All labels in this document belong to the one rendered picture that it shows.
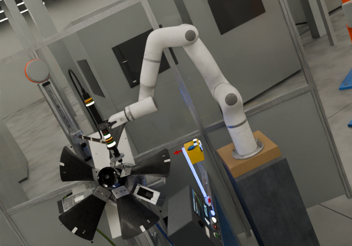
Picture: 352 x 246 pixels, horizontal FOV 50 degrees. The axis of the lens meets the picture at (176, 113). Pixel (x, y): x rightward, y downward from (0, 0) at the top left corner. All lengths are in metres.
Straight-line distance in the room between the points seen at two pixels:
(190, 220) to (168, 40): 0.95
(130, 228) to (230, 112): 0.80
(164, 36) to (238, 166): 0.81
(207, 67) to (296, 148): 1.26
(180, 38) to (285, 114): 1.26
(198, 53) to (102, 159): 0.98
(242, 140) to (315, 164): 1.09
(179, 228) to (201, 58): 0.95
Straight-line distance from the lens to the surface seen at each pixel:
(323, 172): 3.14
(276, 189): 2.19
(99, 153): 2.51
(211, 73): 1.98
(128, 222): 2.07
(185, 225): 1.32
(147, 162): 2.15
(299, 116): 2.90
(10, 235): 4.16
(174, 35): 1.89
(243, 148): 2.13
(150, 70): 1.93
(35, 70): 2.69
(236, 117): 2.05
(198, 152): 2.33
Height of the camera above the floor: 1.92
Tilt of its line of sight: 15 degrees down
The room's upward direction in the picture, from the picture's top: 25 degrees counter-clockwise
